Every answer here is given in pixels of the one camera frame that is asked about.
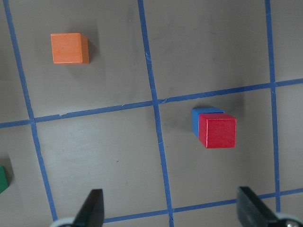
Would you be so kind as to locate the red wooden block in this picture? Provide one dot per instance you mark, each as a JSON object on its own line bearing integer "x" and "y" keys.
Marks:
{"x": 217, "y": 130}

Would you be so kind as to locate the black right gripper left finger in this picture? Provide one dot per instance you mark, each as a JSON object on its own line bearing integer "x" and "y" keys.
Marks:
{"x": 91, "y": 213}

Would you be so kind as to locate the green wooden block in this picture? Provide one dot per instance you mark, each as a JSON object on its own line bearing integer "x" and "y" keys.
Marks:
{"x": 3, "y": 180}

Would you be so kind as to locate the orange wooden block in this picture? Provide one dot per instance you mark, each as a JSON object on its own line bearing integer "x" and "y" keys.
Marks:
{"x": 70, "y": 48}

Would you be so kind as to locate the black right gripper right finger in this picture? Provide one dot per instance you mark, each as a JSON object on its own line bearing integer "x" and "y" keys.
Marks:
{"x": 252, "y": 211}

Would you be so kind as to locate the blue wooden block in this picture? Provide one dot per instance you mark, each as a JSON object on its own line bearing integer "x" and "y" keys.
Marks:
{"x": 195, "y": 112}

